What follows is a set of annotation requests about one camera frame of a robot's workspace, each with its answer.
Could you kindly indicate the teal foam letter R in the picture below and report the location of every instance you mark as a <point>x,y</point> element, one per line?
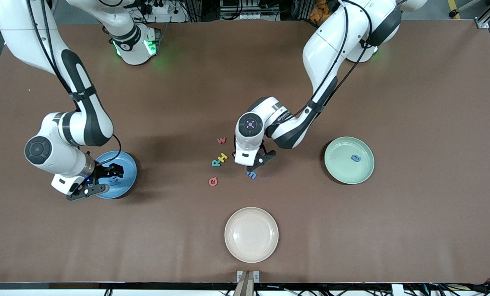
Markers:
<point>215,163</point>

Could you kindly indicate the yellow foam uppercase H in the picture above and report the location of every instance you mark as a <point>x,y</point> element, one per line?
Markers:
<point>223,158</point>

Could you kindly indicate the blue plate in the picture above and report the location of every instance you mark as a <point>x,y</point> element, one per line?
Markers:
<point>123,188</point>

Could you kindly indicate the metal mount bracket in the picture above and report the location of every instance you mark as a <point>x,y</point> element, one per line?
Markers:
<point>248,283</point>

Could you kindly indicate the blue foam uppercase W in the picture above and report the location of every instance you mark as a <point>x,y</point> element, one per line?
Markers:
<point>114,180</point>

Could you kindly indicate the green plate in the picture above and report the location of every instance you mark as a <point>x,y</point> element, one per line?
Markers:
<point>339,168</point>

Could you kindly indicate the white power strip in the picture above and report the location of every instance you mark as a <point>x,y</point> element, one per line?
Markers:
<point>162,16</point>

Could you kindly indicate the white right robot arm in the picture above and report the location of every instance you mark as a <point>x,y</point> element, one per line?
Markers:
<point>63,160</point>

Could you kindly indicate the red foam letter Q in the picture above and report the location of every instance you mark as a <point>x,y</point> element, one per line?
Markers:
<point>209,181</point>

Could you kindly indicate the brown table mat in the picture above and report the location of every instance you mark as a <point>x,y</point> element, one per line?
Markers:
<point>63,246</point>

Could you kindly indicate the white vented device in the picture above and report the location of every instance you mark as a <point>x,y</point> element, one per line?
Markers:
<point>244,14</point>

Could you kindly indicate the orange objects pile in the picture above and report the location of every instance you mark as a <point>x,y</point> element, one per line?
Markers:
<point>319,12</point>

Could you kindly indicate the blue foam letter m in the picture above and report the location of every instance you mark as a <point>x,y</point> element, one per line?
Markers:
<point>253,176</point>

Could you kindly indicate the cream plate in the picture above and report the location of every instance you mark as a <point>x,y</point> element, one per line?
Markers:
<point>251,234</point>

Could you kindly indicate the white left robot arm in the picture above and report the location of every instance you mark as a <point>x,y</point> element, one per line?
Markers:
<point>331,45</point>

